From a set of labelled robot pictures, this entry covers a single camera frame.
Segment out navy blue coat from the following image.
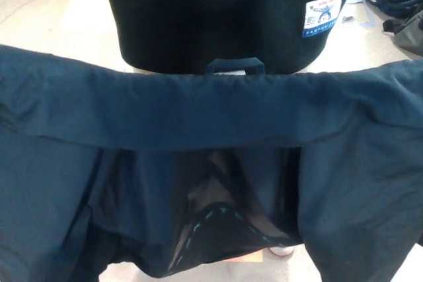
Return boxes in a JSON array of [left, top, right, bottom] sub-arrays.
[[0, 42, 423, 282]]

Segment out black knit sweater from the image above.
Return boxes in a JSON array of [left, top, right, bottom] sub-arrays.
[[100, 0, 353, 75]]

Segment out orange floor marking rectangle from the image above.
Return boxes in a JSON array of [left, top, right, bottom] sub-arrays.
[[227, 250, 266, 265]]

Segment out red and white sneaker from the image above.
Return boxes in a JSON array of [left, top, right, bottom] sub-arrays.
[[268, 244, 295, 257]]

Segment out grey and black bag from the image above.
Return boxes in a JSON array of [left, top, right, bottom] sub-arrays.
[[382, 9, 423, 53]]

